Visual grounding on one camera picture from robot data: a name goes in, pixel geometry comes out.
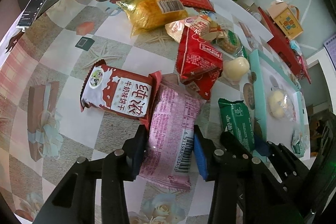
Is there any pink snack packet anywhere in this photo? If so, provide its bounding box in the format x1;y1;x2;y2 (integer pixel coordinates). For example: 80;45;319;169
138;79;208;191

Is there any white shelf unit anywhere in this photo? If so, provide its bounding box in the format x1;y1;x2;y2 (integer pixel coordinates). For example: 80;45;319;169
306;49;336;98

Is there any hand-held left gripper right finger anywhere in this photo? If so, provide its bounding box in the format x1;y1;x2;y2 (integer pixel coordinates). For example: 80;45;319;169
193;124;296;224

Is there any clear bread packet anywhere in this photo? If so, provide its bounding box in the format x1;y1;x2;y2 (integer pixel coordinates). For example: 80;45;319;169
267;89;296;121

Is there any orange clear cake packet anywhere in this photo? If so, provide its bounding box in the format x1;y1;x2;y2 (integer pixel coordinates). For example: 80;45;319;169
165;15;223;44

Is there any green clear cookie packet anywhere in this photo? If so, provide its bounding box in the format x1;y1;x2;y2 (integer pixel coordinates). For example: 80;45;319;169
212;29;245;57

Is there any yellow snack packet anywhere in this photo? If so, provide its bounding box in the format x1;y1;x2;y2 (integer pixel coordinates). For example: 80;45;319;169
115;0;189;37

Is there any clear plastic tray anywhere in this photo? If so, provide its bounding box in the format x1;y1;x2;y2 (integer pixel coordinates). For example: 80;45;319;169
247;49;312;160

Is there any cream pudding cup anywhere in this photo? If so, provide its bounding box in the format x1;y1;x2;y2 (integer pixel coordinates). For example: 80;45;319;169
223;56;250;83

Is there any large red box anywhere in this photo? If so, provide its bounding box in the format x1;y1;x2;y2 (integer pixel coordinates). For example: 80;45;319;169
258;6;302;77

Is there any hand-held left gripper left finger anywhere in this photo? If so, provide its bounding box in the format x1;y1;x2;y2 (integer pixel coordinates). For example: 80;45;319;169
34;124;150;224

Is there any yellow wooden box with handle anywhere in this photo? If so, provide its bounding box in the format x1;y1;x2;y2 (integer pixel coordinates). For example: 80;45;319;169
267;0;304;41

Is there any red snack packet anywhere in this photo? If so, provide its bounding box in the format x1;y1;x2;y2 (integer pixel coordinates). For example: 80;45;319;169
175;26;224;102

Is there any red white biscuit packet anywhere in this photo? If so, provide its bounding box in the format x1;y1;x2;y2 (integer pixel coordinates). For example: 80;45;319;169
79;59;164;127

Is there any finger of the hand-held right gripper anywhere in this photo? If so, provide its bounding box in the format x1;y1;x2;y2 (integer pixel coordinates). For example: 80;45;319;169
253;135;309;180
220;131;254;160

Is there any green snack packet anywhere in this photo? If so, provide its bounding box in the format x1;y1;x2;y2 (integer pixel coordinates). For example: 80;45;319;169
218;99;257;154

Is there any small green white packet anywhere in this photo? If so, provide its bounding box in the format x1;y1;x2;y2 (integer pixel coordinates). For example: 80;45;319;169
291;129;308;156

